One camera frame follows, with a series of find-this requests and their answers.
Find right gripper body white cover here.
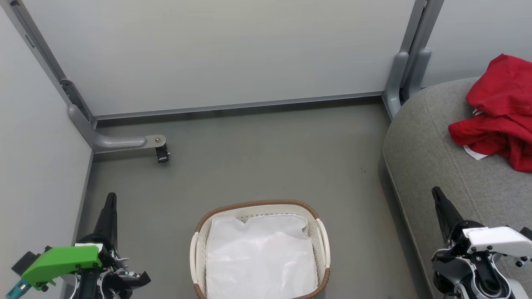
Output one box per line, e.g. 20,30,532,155
431,220,532,275

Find teal cable plug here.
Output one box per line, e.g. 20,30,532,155
6,277,30,299

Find grey upright partition foot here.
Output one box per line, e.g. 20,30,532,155
384,50,410,120
405,47,432,100

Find long grey partition foot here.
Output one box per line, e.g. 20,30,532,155
67,103,167,153

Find grey partition bottom rail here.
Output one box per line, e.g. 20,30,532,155
94,90,385,121

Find grey fabric sofa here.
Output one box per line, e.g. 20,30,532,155
383,77,532,299

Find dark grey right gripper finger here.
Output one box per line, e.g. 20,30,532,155
431,186,465,244

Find red and white shirt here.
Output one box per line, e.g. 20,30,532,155
448,54,532,173

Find grey partition corner post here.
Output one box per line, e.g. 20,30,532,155
0,0,97,125
398,0,445,90

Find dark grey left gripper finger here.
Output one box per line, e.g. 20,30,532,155
80,192,118,252

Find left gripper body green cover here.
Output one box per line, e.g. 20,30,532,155
21,243,151,299

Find white basket liner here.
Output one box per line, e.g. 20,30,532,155
205,213,319,299

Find white laundry basket brown rim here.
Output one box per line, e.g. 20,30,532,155
190,200,331,299

